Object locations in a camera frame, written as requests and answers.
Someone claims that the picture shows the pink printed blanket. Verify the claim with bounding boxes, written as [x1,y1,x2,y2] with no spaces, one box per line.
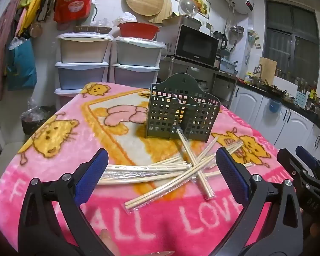
[0,82,291,256]

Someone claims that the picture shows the dark framed window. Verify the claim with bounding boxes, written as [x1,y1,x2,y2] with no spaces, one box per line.
[264,0,318,79]

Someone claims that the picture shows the red hanging bag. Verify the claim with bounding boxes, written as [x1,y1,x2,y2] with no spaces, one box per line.
[53,0,92,23]

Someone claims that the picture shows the trash bin with black bag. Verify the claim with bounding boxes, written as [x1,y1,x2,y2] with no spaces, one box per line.
[21,99,56,136]

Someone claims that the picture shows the black microwave oven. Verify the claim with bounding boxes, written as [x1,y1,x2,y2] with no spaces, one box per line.
[157,24,220,68]

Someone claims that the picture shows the person's left hand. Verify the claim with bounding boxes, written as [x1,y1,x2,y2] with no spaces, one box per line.
[100,229,175,256]

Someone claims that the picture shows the steel kitchen rack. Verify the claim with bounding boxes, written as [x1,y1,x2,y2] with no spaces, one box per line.
[160,56,238,107]

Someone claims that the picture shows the row of spice jars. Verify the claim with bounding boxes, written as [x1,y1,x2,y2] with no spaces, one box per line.
[276,69,318,88]

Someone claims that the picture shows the brown round scoop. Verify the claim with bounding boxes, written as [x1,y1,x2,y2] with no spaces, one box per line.
[30,23,43,38]

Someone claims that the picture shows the hanging pink garment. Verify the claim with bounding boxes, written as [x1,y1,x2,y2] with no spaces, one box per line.
[0,0,19,100]

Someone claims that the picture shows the fruit wall poster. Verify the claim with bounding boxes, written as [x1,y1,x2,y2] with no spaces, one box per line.
[177,0,211,20]

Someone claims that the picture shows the kitchen faucet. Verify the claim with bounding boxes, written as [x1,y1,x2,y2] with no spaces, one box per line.
[253,64,264,80]

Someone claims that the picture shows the round wooden board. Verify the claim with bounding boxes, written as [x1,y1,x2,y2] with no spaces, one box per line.
[148,0,173,24]

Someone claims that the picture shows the glass pot lid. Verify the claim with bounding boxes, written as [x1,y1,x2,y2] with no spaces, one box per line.
[178,0,198,16]

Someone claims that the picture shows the black kitchen countertop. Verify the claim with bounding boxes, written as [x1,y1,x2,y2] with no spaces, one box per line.
[236,77,320,132]

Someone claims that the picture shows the white crumpled plastic bags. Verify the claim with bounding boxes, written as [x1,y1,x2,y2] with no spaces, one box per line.
[113,12,138,24]

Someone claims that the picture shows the green perforated utensil holder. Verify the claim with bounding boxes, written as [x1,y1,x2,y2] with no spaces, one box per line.
[145,73,221,142]

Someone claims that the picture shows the black blender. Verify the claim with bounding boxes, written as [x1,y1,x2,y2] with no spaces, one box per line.
[213,31,228,51]

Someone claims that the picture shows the steel tray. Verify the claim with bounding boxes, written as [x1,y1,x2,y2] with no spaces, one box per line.
[162,15,202,30]

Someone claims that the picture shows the pile of wooden chopsticks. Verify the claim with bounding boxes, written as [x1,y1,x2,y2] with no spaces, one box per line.
[97,127,244,210]

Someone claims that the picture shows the brown wicker basket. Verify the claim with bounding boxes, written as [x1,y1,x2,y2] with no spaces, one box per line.
[74,25,113,35]

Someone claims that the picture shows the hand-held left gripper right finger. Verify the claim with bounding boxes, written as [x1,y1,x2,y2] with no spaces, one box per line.
[215,147,304,256]

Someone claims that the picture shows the white kitchen cabinets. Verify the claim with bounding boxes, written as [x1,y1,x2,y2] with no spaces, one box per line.
[229,84,320,163]

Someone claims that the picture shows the red plastic basin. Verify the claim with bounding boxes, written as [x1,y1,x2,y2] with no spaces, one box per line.
[118,22,160,40]

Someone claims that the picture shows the hanging steel pot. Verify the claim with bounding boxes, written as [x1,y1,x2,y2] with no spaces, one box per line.
[229,26,245,42]

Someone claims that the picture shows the blue hanging bowl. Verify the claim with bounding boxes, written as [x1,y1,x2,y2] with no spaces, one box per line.
[268,99,282,114]

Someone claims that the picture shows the black wok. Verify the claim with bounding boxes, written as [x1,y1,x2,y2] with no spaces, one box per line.
[264,84,286,96]

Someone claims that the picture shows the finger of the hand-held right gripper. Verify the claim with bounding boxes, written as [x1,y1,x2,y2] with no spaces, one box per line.
[296,146,320,179]
[277,148,320,192]

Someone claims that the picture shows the small wall basket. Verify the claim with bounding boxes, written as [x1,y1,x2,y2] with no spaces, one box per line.
[247,30,262,49]

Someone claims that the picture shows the wooden cutting board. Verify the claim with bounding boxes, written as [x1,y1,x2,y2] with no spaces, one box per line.
[257,57,277,80]

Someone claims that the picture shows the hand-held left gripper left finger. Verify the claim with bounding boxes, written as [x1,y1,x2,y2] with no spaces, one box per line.
[18,148,110,256]

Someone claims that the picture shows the hanging yellow cloth bundle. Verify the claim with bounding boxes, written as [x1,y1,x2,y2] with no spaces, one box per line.
[16,0,47,36]

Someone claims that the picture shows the blue plastic bag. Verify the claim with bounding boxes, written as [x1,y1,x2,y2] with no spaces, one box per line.
[7,37,38,91]

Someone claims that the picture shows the white plastic drawer unit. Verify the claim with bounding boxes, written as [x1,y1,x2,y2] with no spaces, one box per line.
[111,36,167,88]
[55,32,114,112]

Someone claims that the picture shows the pale blue plastic box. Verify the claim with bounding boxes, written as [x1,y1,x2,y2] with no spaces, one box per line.
[219,57,239,75]

